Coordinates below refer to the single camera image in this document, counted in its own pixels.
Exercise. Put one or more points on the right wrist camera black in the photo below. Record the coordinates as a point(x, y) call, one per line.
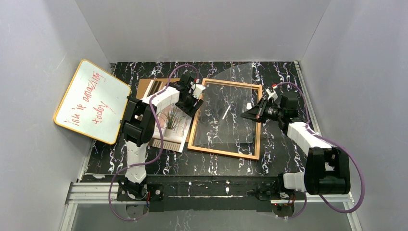
point(288, 100)

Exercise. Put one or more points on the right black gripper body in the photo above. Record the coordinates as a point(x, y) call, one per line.
point(260, 111)

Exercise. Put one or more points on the aluminium rail base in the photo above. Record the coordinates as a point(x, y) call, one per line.
point(196, 206)

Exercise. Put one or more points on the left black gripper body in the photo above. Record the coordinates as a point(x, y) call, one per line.
point(188, 101)

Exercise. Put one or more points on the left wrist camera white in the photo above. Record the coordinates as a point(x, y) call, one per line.
point(197, 89)

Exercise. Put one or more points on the whiteboard with red writing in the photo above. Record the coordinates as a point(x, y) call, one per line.
point(93, 104)

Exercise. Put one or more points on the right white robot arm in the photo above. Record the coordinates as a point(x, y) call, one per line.
point(327, 167)

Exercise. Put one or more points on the plant photo print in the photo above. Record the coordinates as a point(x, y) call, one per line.
point(156, 141)

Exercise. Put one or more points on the transparent plastic sheet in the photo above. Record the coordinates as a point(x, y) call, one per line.
point(218, 122)

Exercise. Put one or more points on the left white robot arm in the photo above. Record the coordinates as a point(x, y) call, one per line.
point(140, 121)

